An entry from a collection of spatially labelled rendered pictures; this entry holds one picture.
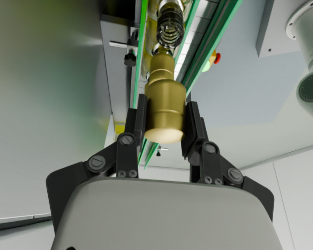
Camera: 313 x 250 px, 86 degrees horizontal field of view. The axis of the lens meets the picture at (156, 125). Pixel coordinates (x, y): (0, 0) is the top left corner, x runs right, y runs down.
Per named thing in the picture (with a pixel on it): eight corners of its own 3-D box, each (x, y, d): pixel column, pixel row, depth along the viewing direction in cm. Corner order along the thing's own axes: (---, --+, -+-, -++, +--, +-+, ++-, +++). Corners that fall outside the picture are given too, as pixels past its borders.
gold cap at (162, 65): (145, 64, 24) (142, 89, 23) (159, 48, 22) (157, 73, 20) (165, 75, 26) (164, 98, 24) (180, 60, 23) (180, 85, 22)
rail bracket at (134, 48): (115, 14, 42) (104, 52, 36) (141, 20, 43) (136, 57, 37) (115, 29, 46) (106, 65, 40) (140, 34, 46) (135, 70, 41)
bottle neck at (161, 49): (154, 40, 24) (152, 65, 21) (175, 44, 24) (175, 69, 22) (152, 57, 26) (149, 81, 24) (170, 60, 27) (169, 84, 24)
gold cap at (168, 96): (148, 75, 13) (144, 125, 11) (192, 82, 14) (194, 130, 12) (144, 100, 16) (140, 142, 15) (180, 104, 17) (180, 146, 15)
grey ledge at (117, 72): (106, -1, 47) (98, 24, 42) (137, 6, 48) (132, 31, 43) (117, 131, 132) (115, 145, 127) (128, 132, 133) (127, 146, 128)
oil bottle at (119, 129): (116, 121, 95) (108, 167, 84) (126, 123, 96) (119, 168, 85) (116, 125, 100) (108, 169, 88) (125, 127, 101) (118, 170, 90)
